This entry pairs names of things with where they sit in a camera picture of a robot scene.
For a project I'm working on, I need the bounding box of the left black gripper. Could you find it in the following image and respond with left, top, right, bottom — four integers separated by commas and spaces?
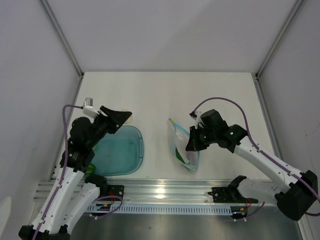
87, 105, 132, 148

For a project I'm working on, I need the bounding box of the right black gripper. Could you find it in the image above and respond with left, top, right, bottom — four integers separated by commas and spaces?
185, 125, 217, 152

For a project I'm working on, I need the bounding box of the clear zip top bag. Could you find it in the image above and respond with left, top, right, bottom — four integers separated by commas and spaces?
167, 118, 200, 174

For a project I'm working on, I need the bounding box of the green chili pepper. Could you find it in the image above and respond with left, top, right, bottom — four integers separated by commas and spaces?
175, 148, 187, 164

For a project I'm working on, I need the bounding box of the purple eggplant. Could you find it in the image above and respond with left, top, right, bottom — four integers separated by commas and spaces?
186, 151, 198, 165

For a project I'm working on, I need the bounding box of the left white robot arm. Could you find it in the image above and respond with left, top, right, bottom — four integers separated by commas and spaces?
18, 105, 133, 240

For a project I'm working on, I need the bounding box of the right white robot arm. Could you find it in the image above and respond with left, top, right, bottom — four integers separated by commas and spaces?
185, 109, 320, 221

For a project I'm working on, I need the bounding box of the blue plastic tray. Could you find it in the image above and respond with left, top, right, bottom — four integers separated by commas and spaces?
92, 125, 145, 177

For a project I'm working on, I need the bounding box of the green bell pepper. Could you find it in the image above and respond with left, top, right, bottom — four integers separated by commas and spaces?
85, 147, 96, 175

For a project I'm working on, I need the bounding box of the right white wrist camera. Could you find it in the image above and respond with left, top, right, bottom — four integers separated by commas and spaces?
189, 111, 202, 125

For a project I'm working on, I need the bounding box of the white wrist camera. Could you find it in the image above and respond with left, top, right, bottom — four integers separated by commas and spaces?
82, 97, 98, 119
189, 111, 202, 125

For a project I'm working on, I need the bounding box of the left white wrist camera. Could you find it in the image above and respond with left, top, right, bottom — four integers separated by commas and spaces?
82, 97, 98, 119

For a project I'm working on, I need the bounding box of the white slotted cable duct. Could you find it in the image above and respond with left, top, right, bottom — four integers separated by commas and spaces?
86, 203, 232, 216

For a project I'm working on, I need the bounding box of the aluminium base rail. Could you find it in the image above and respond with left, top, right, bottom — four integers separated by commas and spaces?
34, 178, 271, 206

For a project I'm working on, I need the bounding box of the left aluminium frame post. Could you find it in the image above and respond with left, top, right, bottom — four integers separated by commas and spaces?
38, 0, 84, 79

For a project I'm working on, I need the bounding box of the aluminium frame post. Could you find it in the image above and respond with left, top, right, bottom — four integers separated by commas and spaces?
255, 0, 307, 81
38, 0, 84, 79

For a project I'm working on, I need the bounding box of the right aluminium frame post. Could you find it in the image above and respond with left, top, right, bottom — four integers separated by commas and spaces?
255, 0, 307, 81

